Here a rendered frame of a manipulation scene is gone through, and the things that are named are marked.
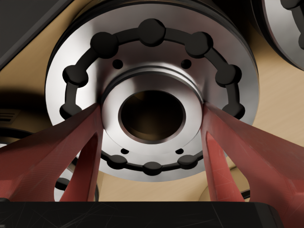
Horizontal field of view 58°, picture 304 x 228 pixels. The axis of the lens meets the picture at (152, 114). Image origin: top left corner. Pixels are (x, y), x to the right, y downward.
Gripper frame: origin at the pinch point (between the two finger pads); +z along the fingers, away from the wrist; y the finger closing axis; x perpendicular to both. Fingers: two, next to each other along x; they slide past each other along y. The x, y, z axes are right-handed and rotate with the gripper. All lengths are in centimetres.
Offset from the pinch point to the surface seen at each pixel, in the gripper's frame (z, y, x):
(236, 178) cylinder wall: 3.0, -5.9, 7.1
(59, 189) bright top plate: 0.9, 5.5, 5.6
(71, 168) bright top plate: 1.1, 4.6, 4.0
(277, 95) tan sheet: 4.1, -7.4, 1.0
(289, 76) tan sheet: 4.1, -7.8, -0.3
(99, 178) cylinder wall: 2.6, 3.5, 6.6
